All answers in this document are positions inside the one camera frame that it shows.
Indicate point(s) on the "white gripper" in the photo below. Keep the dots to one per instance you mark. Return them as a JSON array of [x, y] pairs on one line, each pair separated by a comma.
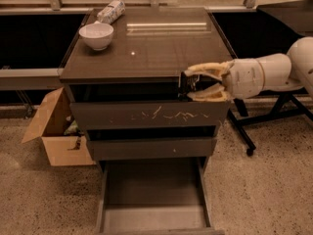
[[245, 77]]

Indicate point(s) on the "dark rxbar chocolate wrapper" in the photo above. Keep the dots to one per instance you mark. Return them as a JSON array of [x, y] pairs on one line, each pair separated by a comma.
[[187, 84]]

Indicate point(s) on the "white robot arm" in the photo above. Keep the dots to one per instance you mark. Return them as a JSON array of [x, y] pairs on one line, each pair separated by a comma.
[[282, 72]]

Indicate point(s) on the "grey top drawer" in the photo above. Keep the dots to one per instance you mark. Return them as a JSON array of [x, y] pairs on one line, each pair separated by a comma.
[[140, 105]]

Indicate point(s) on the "grey drawer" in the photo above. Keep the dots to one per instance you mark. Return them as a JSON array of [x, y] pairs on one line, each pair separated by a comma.
[[140, 105], [154, 197], [151, 143]]

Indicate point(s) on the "grey drawer cabinet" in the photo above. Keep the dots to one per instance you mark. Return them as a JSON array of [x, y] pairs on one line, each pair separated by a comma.
[[152, 45]]

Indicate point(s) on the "grey middle drawer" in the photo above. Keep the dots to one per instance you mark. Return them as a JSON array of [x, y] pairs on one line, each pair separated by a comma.
[[151, 143]]

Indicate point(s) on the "grey bottom drawer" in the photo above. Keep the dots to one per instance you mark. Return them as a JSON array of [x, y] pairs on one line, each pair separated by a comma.
[[154, 197]]

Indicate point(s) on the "white ceramic bowl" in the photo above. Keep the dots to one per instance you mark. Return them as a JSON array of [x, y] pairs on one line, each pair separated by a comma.
[[97, 36]]

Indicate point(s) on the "green packet in box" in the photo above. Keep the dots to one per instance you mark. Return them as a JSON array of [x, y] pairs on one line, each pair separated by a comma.
[[72, 128]]

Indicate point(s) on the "cardboard box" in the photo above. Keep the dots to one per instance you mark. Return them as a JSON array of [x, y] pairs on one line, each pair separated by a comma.
[[49, 124]]

